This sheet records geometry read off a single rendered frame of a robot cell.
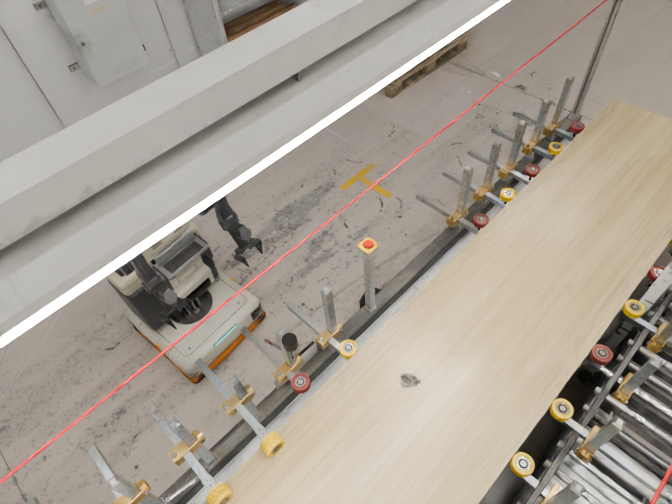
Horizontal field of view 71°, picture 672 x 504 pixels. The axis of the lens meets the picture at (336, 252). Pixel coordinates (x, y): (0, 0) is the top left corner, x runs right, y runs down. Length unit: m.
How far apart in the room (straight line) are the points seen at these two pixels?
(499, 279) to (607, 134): 1.30
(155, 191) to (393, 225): 3.13
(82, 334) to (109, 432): 0.78
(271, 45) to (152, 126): 0.21
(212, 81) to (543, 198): 2.30
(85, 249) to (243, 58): 0.32
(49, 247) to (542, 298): 2.06
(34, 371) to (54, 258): 3.15
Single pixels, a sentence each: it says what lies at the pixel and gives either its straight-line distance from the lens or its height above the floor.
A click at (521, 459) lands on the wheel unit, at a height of 0.90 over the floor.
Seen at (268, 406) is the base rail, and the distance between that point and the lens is 2.28.
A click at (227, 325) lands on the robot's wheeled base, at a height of 0.28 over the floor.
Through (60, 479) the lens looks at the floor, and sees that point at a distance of 3.37.
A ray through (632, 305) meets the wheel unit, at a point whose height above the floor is 0.90.
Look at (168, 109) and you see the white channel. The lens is 0.64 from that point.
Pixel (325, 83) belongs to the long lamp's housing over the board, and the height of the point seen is 2.37.
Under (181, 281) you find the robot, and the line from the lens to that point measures 2.60.
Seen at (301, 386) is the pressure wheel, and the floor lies 0.91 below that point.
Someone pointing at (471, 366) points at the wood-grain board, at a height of 0.90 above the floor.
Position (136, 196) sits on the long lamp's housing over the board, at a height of 2.38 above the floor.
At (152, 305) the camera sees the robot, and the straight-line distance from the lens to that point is 2.97.
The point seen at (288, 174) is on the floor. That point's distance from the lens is 4.20.
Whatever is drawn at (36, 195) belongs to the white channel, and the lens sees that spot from 0.62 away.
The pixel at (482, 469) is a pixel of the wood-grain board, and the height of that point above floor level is 0.90.
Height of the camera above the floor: 2.80
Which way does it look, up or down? 52 degrees down
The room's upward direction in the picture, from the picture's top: 7 degrees counter-clockwise
